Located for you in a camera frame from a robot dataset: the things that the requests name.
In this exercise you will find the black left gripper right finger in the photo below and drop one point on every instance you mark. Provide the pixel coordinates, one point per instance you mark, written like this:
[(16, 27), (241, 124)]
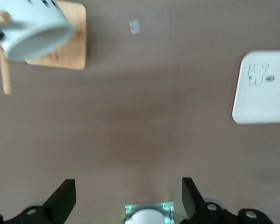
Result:
[(191, 198)]

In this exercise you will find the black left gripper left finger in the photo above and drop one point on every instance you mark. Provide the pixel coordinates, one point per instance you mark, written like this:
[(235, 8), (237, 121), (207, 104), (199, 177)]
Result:
[(60, 200)]

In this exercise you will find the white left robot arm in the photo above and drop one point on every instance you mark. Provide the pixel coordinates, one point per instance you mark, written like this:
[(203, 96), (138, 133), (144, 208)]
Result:
[(148, 217)]

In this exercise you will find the wooden cup rack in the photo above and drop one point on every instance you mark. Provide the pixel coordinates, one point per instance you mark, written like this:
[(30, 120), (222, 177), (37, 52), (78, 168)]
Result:
[(77, 42)]

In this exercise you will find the beige tray with bear print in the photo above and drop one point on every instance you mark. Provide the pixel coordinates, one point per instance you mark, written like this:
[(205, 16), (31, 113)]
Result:
[(261, 98)]

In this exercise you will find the clear tape patch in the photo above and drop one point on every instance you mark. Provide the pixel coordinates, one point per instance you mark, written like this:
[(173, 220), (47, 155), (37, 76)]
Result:
[(134, 26)]

